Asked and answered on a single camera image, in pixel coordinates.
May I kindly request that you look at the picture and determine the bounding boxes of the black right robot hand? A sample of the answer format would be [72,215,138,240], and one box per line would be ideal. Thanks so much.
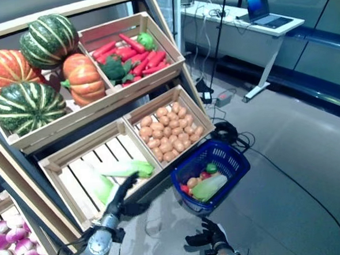
[183,216,229,248]

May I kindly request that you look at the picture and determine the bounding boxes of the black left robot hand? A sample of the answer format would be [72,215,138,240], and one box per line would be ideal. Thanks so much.
[101,171,150,221]

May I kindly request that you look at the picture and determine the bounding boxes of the blue plastic shopping basket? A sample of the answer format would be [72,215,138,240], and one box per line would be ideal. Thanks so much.
[168,137,254,219]

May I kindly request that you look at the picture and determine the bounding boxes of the green white napa cabbage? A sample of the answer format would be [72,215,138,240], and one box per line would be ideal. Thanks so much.
[190,173,230,204]
[79,159,116,207]
[98,159,156,182]

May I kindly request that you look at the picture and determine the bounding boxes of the wooden cabbage crate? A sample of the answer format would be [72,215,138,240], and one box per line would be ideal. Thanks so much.
[35,116,167,234]

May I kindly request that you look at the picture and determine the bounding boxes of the large wooden pumpkin crate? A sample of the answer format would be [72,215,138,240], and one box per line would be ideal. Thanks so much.
[0,43,123,158]

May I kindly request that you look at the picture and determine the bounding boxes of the wooden potato crate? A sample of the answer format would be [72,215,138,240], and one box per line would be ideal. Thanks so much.
[121,82,218,173]

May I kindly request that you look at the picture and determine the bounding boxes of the small orange pumpkin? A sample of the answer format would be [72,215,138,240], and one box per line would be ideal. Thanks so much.
[58,52,107,108]

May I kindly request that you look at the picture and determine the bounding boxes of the green striped pumpkin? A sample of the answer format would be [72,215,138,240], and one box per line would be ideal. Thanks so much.
[0,80,69,138]
[18,12,82,71]

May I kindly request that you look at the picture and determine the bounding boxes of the dark green broccoli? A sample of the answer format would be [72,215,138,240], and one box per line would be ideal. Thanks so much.
[98,54,136,87]

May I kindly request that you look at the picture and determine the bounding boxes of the long red carrot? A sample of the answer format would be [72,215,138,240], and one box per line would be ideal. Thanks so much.
[141,63,172,76]
[119,32,146,55]
[133,58,150,78]
[145,50,168,69]
[91,40,118,59]
[127,51,149,64]

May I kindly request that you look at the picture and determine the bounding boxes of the grey power strip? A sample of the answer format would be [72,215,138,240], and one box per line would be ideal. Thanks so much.
[216,92,233,107]

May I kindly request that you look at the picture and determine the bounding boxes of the light green leafy vegetable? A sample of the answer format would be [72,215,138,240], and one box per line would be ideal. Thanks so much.
[137,31,158,52]

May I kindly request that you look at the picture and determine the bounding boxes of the pile of red peppers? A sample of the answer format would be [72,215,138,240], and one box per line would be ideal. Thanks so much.
[76,9,188,102]

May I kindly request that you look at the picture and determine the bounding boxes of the large orange pumpkin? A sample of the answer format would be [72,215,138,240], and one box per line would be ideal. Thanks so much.
[0,47,47,103]

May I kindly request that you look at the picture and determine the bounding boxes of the wooden display stand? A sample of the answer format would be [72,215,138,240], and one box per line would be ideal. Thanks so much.
[0,0,225,255]

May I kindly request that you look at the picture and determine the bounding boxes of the black stand pole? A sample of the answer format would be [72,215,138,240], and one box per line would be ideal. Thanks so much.
[190,0,236,96]

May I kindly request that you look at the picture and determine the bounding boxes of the white desk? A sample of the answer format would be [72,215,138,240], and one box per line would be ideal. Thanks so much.
[179,0,310,107]

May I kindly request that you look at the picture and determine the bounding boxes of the grey laptop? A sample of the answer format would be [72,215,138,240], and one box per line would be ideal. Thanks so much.
[236,0,293,31]

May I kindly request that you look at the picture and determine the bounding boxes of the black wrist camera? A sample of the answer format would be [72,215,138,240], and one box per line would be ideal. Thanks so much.
[112,227,126,243]

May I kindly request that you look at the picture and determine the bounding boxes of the long black floor cable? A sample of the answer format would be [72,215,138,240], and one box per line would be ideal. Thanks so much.
[246,141,340,255]

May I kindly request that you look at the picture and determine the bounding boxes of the coiled black cable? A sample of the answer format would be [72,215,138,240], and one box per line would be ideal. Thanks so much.
[210,119,256,155]

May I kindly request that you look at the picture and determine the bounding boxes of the white hanging cables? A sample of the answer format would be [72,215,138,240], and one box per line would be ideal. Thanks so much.
[192,2,214,62]

